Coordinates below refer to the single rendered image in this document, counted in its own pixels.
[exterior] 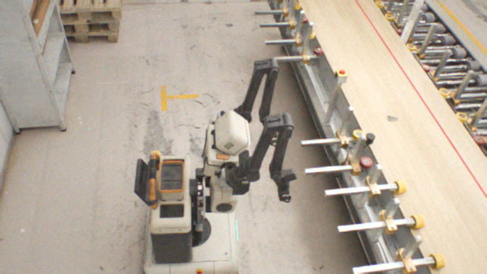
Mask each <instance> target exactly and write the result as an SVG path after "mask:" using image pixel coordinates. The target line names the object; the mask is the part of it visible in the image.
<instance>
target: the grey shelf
mask: <svg viewBox="0 0 487 274"><path fill-rule="evenodd" d="M39 2H41V0H39V1H38V4H37V7H36V10H37V8H38V5H39ZM49 2H50V3H49V7H48V9H47V11H46V16H45V18H44V21H43V24H41V29H40V31H39V34H38V37H37V38H36V34H35V31H34V29H33V24H32V21H33V19H32V21H31V19H30V15H29V14H30V9H31V7H32V4H33V0H0V86H1V87H0V97H1V100H2V102H3V104H4V107H5V110H6V111H7V114H8V115H9V119H10V121H11V123H12V125H13V127H14V130H15V134H16V135H21V132H22V131H21V130H20V129H19V128H30V127H43V126H55V125H59V126H60V128H61V129H62V132H66V130H67V128H66V126H65V123H64V106H65V102H66V100H67V95H68V90H69V85H70V77H71V74H75V73H76V71H75V67H73V63H72V59H71V56H70V50H69V47H68V45H67V39H66V36H65V33H64V28H63V24H62V19H61V17H60V13H59V8H58V5H57V0H49ZM55 4H56V5H55ZM36 10H35V13H34V15H33V18H34V16H35V14H36ZM54 11H55V12H54ZM57 13H58V14H57ZM55 14H57V15H56V16H55ZM56 17H57V19H56ZM23 20H24V21H23ZM57 20H58V21H57ZM24 22H25V23H24ZM58 22H59V24H58ZM25 27H26V28H25ZM59 28H60V29H59ZM26 29H27V30H28V31H27V30H26ZM60 31H61V32H60ZM28 33H29V35H30V37H29V35H28ZM46 35H47V39H46ZM30 40H31V41H30ZM45 41H46V47H45V50H43V46H44V44H45ZM31 42H32V43H31ZM63 42H64V43H63ZM65 49H66V51H65ZM42 50H43V57H42V55H41V53H42ZM66 52H67V53H66ZM36 57H37V59H36ZM67 58H68V59H67ZM37 60H38V61H37ZM68 61H69V62H68ZM38 64H39V65H38ZM39 66H40V68H39Z"/></svg>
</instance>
